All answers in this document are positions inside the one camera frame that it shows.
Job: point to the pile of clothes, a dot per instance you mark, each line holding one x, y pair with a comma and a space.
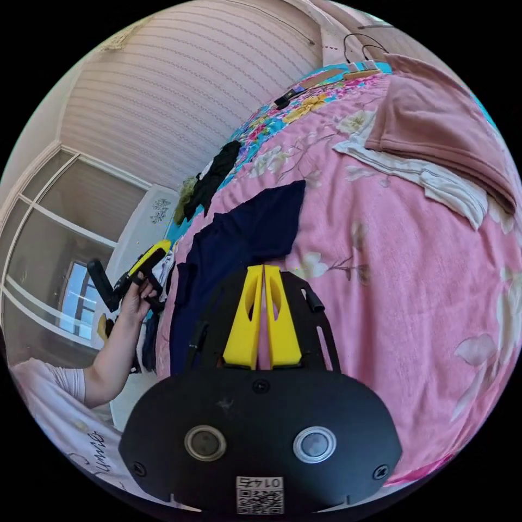
210, 179

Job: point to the folded pink blanket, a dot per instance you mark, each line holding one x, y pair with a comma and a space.
436, 118

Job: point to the wooden clothes hanger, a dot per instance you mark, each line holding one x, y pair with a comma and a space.
361, 74
322, 77

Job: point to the folded white cloth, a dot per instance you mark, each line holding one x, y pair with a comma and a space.
432, 179

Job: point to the person's left hand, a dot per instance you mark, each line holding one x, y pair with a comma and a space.
136, 304

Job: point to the white cupboard with flower print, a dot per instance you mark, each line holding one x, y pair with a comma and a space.
140, 232

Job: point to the person's left forearm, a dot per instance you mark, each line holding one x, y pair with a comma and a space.
112, 363

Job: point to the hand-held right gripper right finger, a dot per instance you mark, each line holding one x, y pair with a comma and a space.
282, 330

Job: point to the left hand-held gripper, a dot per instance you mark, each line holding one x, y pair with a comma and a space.
154, 290

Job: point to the dark teal short sleeve shirt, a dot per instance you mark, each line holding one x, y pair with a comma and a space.
244, 228

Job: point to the window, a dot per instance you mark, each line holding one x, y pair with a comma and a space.
53, 261

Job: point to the person's body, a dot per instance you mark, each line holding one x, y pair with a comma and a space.
61, 412

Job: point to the bed with pink flowered quilt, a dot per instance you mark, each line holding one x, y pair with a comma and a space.
387, 293

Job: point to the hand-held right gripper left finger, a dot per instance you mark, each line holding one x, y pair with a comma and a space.
244, 326

